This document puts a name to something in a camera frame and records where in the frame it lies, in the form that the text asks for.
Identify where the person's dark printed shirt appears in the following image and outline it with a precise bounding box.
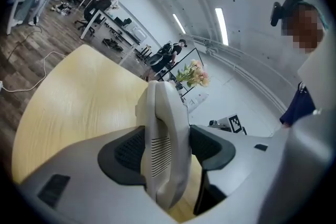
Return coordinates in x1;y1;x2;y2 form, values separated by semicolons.
279;81;316;129

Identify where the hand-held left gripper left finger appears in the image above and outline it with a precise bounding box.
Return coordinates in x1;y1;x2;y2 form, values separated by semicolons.
18;125;182;224

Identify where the long white desk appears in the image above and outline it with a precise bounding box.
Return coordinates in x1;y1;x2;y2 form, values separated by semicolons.
79;7;148;66

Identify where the white desktop box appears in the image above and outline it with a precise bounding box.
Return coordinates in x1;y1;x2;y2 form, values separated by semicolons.
129;26;147;42

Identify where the white metal rack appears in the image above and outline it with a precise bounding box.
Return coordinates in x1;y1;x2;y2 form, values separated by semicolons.
6;0;33;35

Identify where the person's head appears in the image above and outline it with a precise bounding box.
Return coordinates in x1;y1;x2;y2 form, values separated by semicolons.
280;0;329;55

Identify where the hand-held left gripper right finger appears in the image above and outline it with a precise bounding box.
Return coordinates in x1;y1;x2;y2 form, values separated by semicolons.
181;124;280;224

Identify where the long ceiling tube light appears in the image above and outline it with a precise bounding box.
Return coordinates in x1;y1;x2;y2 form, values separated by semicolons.
172;13;187;35
214;7;229;46

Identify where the white telephone handset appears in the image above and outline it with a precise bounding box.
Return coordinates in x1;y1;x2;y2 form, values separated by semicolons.
134;80;193;212

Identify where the black-framed rolling whiteboard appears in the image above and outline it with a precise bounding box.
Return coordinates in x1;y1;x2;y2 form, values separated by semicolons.
157;47;205;95

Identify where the white floor cable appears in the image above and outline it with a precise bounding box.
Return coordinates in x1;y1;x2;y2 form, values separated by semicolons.
0;50;68;93

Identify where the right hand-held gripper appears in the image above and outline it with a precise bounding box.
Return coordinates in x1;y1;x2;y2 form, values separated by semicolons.
208;113;248;136

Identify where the black office chair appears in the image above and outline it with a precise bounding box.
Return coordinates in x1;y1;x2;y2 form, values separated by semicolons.
74;0;111;35

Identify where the pastel flower bouquet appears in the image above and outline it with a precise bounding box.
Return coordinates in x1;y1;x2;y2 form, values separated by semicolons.
175;59;211;89

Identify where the white ceiling pipe run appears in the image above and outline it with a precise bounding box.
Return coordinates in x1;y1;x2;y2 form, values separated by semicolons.
188;33;287;115

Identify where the black head-mounted camera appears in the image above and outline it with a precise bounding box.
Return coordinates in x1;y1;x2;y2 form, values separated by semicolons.
270;2;286;27

